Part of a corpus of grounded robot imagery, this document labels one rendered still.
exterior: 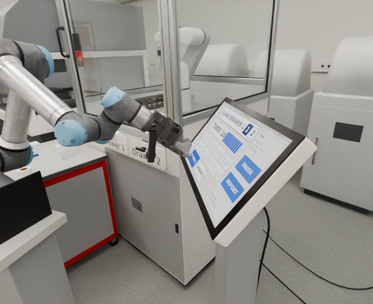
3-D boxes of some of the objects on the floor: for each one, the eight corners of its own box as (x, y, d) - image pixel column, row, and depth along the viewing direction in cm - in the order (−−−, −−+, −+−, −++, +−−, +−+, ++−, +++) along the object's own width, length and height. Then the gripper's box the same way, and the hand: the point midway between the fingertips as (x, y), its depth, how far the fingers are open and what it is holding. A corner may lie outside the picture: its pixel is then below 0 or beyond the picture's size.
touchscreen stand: (175, 437, 95) (152, 218, 56) (164, 321, 136) (147, 148, 97) (294, 405, 102) (347, 192, 64) (250, 304, 143) (266, 137, 105)
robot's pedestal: (52, 398, 107) (-5, 266, 78) (6, 368, 117) (-59, 243, 89) (99, 330, 132) (69, 212, 104) (58, 311, 143) (20, 199, 114)
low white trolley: (41, 297, 152) (3, 190, 123) (12, 248, 191) (-22, 158, 163) (122, 245, 191) (106, 154, 162) (84, 213, 230) (66, 136, 202)
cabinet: (186, 295, 150) (181, 178, 120) (99, 224, 215) (82, 137, 185) (260, 219, 214) (269, 131, 184) (176, 182, 280) (172, 113, 250)
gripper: (155, 112, 78) (205, 148, 86) (154, 107, 86) (200, 139, 94) (140, 134, 80) (190, 166, 87) (140, 126, 88) (186, 157, 96)
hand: (188, 157), depth 91 cm, fingers closed
